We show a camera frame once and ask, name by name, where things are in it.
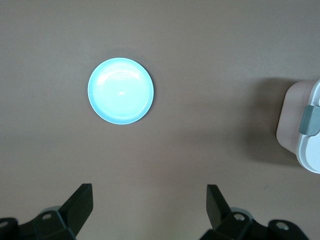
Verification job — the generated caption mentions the light blue round plate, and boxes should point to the light blue round plate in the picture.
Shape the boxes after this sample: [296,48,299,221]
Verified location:
[87,57,155,125]

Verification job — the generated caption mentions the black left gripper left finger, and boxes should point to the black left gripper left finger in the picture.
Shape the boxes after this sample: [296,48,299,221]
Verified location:
[0,183,95,240]

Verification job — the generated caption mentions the white lidded storage box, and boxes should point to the white lidded storage box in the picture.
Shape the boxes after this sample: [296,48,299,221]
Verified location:
[276,78,320,174]

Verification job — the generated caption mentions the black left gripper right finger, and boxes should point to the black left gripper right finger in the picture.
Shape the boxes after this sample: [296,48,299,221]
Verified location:
[201,184,310,240]

